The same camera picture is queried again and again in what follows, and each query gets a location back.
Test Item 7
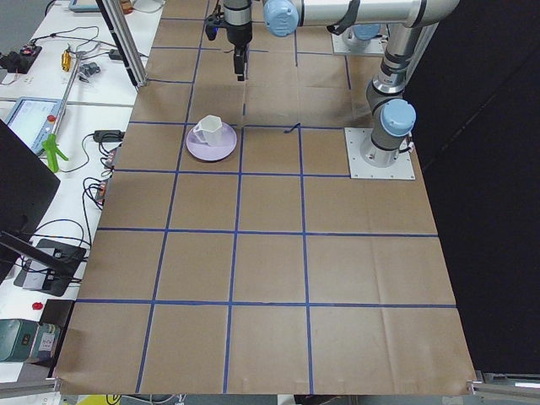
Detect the lavender plate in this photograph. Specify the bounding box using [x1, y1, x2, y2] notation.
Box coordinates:
[186, 121, 238, 163]

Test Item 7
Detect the teach pendant tablet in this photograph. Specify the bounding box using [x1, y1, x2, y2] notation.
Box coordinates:
[6, 97, 61, 155]

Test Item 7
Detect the green plastic clamp tool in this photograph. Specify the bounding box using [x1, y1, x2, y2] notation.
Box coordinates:
[41, 133, 69, 173]

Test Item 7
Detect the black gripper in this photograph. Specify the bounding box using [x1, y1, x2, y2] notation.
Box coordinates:
[223, 0, 252, 81]

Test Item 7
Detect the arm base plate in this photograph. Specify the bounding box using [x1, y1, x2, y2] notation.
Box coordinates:
[344, 127, 415, 181]
[331, 34, 388, 57]

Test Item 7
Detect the brown paper table cover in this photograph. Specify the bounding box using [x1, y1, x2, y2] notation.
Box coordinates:
[57, 1, 474, 395]

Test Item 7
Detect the white faceted cup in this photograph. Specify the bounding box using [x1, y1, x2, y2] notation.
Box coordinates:
[193, 115, 223, 147]

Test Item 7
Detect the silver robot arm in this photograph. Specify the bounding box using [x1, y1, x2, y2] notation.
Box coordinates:
[204, 1, 456, 170]

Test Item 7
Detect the aluminium frame post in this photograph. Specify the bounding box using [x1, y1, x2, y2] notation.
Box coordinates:
[96, 0, 148, 88]

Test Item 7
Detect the black monitor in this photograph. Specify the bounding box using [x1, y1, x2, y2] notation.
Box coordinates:
[0, 120, 62, 284]

